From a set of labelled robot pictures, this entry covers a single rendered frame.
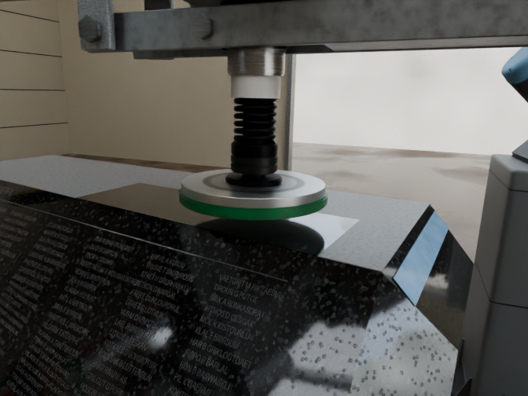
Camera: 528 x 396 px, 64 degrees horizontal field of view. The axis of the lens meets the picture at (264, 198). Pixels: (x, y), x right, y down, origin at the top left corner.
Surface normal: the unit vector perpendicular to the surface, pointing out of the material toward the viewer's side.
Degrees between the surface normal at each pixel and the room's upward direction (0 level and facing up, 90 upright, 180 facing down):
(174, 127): 90
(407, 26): 90
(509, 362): 90
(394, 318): 60
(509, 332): 90
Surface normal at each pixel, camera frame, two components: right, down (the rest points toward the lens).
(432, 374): 0.38, -0.29
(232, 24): -0.31, 0.22
